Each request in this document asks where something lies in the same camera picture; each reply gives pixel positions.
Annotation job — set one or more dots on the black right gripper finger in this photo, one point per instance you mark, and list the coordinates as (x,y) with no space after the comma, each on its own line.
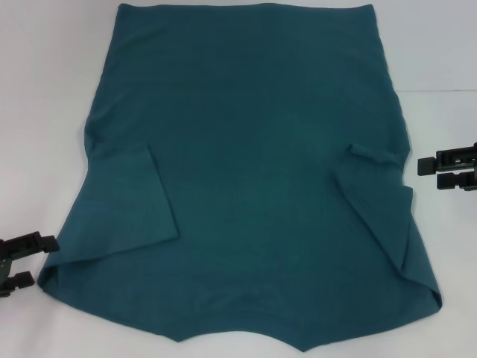
(447,162)
(452,181)

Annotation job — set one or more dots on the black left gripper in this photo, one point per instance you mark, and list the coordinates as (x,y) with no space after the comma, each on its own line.
(4,263)

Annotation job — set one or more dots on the teal blue t-shirt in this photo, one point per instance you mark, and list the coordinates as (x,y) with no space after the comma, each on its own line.
(242,149)

